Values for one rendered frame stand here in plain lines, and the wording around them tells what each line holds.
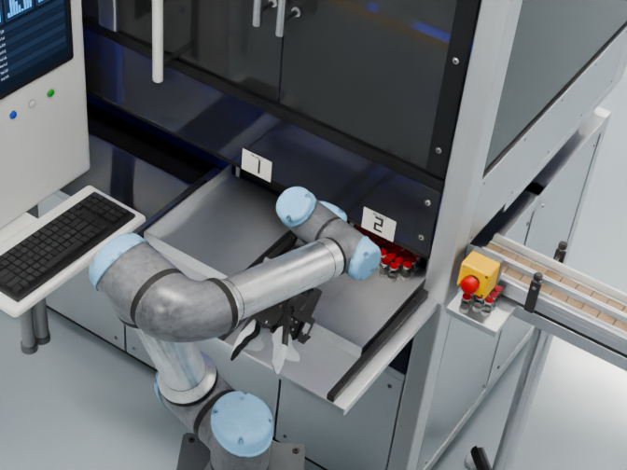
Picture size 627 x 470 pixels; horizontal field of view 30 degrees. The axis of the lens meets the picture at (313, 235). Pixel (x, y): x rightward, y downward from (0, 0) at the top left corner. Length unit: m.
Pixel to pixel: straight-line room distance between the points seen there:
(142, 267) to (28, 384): 1.77
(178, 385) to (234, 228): 0.68
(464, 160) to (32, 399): 1.70
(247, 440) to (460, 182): 0.71
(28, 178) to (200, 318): 1.12
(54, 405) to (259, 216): 1.06
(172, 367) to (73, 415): 1.42
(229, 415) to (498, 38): 0.87
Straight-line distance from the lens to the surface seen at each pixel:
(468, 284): 2.57
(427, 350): 2.81
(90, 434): 3.52
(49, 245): 2.86
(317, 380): 2.49
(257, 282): 1.97
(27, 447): 3.51
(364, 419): 3.10
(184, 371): 2.19
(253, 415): 2.23
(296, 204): 2.17
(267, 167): 2.76
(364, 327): 2.60
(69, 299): 3.65
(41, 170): 2.96
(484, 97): 2.34
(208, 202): 2.88
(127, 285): 1.93
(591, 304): 2.68
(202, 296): 1.90
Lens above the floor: 2.72
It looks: 41 degrees down
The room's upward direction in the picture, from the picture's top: 6 degrees clockwise
